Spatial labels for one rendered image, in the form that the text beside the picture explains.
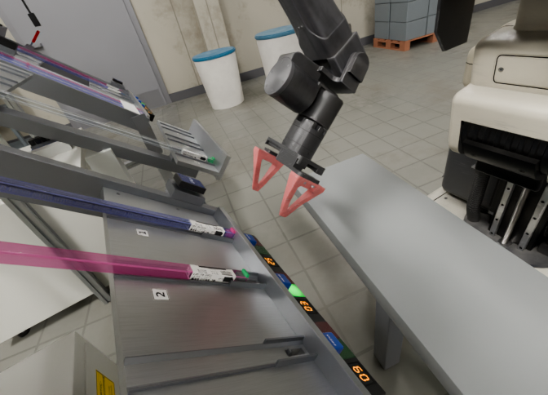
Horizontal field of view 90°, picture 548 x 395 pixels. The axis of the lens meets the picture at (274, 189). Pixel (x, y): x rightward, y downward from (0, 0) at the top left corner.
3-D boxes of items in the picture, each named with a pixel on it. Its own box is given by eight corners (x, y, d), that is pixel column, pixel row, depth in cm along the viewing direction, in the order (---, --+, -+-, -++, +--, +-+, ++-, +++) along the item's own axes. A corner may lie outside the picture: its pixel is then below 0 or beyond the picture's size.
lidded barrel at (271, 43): (299, 79, 370) (291, 23, 332) (320, 87, 327) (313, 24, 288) (260, 92, 359) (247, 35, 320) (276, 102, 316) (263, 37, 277)
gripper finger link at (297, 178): (274, 219, 41) (306, 163, 39) (252, 197, 46) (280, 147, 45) (303, 227, 45) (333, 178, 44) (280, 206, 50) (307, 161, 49)
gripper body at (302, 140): (294, 166, 41) (320, 121, 40) (262, 144, 49) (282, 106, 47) (320, 179, 45) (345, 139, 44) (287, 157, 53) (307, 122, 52)
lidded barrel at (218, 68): (213, 114, 324) (195, 60, 290) (205, 104, 362) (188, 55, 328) (253, 101, 335) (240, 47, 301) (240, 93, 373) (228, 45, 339)
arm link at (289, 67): (373, 59, 42) (333, 64, 49) (326, 7, 35) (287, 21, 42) (340, 132, 43) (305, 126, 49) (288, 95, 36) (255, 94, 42)
